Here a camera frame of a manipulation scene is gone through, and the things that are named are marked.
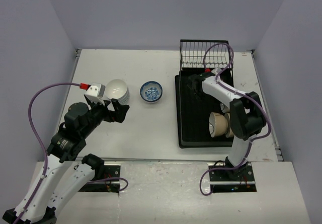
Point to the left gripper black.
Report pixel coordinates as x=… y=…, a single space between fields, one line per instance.
x=121 y=111

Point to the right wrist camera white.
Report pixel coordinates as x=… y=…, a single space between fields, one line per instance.
x=212 y=72

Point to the black wire dish rack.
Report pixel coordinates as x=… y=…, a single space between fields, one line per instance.
x=198 y=54

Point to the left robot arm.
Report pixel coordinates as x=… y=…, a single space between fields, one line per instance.
x=45 y=199

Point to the black drain tray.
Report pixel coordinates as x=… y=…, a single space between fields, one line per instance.
x=193 y=113

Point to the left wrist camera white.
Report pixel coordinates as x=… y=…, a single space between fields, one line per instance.
x=95 y=93

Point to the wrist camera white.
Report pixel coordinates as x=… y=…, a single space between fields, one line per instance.
x=95 y=93
x=212 y=72

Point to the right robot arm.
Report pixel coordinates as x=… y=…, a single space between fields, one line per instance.
x=248 y=120

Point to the red patterned blue bowl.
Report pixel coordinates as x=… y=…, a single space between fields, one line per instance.
x=143 y=96

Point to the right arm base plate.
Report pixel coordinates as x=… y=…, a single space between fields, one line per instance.
x=242 y=180

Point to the beige bowl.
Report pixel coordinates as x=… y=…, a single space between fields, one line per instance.
x=229 y=132
x=224 y=108
x=218 y=125

